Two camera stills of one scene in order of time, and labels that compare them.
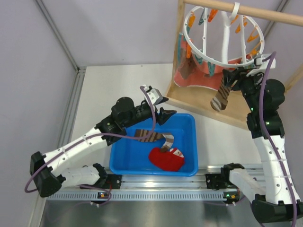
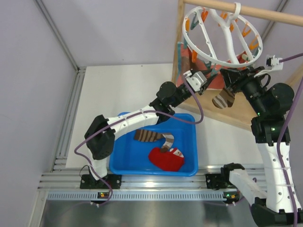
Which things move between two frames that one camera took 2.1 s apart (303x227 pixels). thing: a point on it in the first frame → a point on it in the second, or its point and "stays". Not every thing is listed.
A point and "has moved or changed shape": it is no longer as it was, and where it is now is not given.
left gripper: [164, 115] → [200, 92]
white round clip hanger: [222, 39] stays
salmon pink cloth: [191, 70] stays
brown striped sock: [219, 101] has moved or changed shape
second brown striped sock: [168, 138] stays
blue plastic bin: [129, 157] stays
